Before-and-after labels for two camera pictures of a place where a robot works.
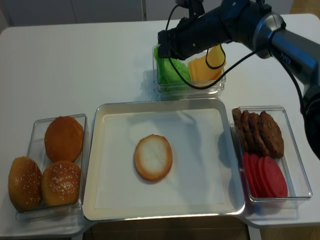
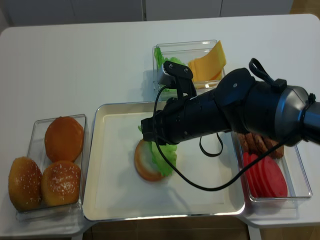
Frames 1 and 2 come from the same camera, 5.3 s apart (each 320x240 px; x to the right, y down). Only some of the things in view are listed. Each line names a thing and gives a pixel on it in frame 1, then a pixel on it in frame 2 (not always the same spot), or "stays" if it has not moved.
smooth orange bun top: [64, 137] stays
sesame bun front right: [61, 184] stays
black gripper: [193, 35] → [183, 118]
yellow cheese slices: [201, 74] stays
